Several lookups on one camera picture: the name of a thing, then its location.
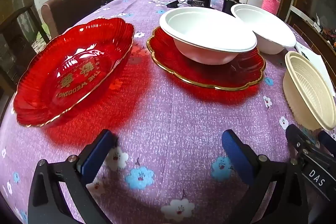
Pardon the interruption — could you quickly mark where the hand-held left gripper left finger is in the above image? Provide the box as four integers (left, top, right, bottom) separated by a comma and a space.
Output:
28, 129, 118, 224

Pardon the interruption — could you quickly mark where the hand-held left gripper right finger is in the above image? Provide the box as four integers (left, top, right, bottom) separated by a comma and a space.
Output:
221, 130, 309, 224

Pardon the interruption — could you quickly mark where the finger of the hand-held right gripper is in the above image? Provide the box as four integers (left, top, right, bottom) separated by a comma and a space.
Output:
318, 132, 336, 156
286, 124, 310, 157

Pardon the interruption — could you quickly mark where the cream ribbed plastic bowl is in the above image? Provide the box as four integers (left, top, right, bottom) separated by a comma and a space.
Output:
283, 51, 336, 131

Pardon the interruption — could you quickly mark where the red gold-rimmed plate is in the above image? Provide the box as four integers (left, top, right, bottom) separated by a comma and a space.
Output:
146, 27, 266, 90

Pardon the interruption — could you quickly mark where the large red lettered plate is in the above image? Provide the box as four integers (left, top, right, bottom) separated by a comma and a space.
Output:
13, 17, 135, 128

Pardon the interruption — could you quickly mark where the white paper bowl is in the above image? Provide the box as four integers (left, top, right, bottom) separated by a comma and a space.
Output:
230, 4, 297, 55
159, 7, 258, 65

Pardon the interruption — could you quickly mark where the purple floral tablecloth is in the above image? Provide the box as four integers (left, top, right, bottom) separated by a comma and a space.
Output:
0, 0, 336, 224

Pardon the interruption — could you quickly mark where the white paper notebook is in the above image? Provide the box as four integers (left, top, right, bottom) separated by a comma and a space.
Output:
295, 43, 336, 97

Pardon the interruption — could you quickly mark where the dark jar with wooden lid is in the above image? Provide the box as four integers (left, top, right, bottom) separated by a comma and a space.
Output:
223, 0, 244, 13

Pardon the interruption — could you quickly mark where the brown upholstered chair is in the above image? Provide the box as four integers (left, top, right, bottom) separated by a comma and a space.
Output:
41, 0, 111, 38

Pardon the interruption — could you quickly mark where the wooden cabinet with glass doors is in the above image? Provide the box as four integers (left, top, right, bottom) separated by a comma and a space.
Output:
0, 0, 50, 98

